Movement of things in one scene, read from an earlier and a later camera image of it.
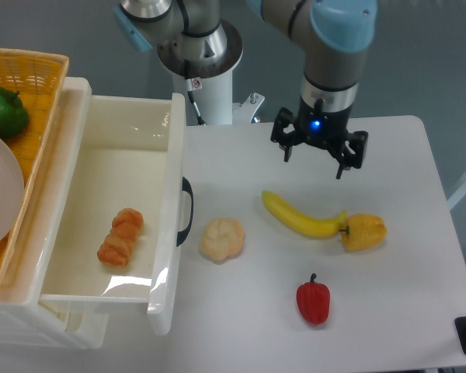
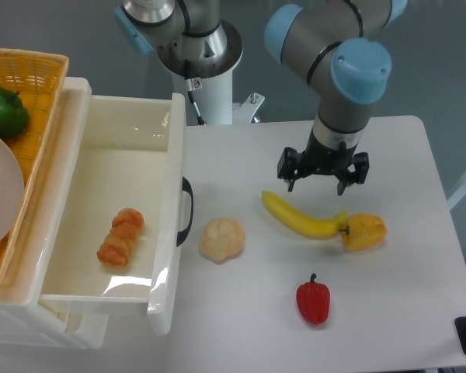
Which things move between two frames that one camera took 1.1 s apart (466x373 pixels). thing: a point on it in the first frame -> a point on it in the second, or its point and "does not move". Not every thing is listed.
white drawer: (124, 208) does not move
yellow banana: (322, 228) does not move
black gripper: (327, 128) -> (317, 158)
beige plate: (4, 192) does not move
